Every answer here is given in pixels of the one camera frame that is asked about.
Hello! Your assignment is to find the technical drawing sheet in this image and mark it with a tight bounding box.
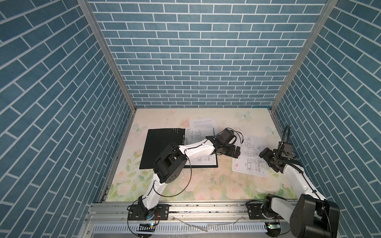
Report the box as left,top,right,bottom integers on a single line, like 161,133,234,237
232,135,267,177
184,128,218,168

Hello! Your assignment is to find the orange file folder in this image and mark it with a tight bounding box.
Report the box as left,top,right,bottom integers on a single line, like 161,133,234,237
139,128,215,170

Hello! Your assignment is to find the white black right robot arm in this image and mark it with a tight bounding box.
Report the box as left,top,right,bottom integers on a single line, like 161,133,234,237
260,148,340,238

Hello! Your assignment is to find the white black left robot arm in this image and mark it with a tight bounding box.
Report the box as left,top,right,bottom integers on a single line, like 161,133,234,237
138,135,241,213

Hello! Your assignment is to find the white text document sheet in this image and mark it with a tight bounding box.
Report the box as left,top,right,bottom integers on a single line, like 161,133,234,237
189,118,218,130

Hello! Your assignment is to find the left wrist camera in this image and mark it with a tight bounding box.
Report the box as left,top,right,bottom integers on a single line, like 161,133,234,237
219,128,237,145

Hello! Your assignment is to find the black corrugated camera cable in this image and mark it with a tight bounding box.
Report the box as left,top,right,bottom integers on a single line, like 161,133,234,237
281,124,292,145

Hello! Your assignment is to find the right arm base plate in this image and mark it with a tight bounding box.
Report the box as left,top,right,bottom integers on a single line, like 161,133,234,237
245,203,278,220

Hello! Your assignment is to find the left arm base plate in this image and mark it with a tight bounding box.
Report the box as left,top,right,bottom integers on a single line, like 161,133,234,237
127,204,170,221

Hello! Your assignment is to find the white cable duct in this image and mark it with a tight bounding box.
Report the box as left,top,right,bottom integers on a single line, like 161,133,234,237
93,222,267,235

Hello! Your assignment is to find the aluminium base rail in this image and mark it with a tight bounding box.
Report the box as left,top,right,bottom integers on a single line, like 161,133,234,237
78,200,293,238

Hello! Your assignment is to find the aluminium corner post right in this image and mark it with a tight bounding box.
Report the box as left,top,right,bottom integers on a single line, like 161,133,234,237
270,0,338,115

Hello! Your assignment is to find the aluminium corner post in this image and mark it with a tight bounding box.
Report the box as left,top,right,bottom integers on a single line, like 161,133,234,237
76,0,137,112
270,0,338,115

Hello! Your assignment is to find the aluminium corner post left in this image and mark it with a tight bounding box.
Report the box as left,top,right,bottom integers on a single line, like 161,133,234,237
76,0,137,112

